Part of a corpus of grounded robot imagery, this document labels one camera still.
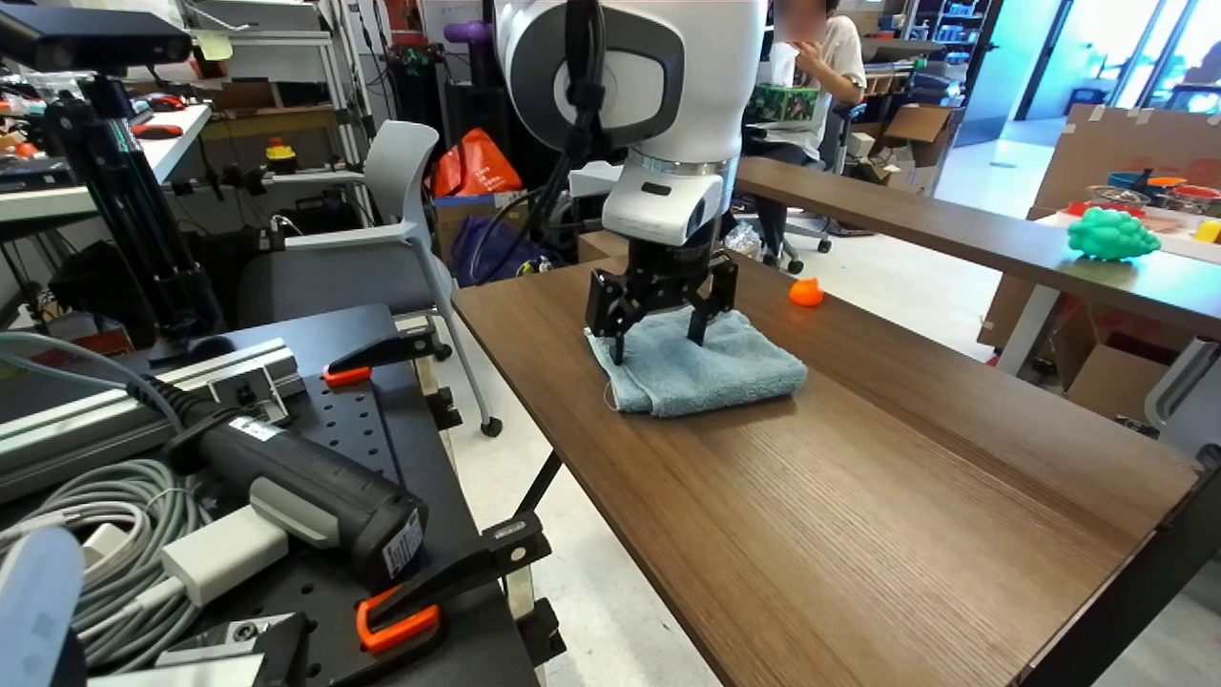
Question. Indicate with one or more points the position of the small orange ball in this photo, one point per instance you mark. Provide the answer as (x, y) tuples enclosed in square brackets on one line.
[(808, 296)]

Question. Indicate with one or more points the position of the black stereo camera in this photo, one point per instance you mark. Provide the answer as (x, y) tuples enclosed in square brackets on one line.
[(88, 35)]

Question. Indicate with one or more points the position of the cardboard box under side table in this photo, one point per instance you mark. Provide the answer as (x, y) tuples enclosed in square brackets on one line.
[(1118, 385)]

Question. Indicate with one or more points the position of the person in white shirt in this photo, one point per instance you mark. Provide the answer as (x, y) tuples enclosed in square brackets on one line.
[(846, 60)]

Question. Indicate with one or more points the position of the light blue terry cloth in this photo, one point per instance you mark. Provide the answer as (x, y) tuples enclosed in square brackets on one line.
[(710, 376)]

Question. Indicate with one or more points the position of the white metal shelf rack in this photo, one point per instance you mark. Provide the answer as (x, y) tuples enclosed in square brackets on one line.
[(271, 50)]

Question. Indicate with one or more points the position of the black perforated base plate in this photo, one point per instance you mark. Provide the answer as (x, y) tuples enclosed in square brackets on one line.
[(369, 433)]

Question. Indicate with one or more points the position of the white workbench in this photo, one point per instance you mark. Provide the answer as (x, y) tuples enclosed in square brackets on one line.
[(174, 139)]

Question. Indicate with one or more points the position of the black box device with label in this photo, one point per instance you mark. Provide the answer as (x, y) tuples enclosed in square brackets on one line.
[(331, 498)]

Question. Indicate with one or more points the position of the orange bag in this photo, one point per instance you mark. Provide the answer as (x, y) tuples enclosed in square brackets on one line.
[(469, 165)]

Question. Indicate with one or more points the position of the long wooden side table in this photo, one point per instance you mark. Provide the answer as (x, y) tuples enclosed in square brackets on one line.
[(968, 235)]

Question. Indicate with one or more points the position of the blue rounded object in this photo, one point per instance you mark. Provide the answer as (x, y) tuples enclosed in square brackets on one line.
[(36, 605)]

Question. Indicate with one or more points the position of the white power adapter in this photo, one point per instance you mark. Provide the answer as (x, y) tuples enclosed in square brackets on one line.
[(221, 555)]

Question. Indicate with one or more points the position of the green spiky toy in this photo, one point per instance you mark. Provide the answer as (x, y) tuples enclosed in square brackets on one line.
[(1112, 237)]

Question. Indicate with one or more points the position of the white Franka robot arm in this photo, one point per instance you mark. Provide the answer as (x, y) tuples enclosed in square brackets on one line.
[(689, 77)]

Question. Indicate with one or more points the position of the red orange toy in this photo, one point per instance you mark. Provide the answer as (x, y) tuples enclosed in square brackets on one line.
[(1168, 189)]

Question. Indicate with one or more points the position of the aluminium extrusion rail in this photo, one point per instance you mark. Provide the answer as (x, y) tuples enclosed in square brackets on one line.
[(76, 424)]

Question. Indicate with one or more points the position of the dark blue bag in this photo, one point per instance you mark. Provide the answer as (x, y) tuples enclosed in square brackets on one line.
[(488, 250)]

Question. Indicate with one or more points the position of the yellow toy block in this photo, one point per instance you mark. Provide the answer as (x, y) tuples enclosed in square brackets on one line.
[(1208, 231)]

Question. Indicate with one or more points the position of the black camera tripod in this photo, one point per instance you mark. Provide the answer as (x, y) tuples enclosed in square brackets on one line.
[(135, 216)]

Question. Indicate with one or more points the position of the grey office chair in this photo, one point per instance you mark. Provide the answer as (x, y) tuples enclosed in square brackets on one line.
[(346, 274)]

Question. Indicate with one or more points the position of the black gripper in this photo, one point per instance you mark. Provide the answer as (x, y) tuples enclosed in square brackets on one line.
[(664, 269)]

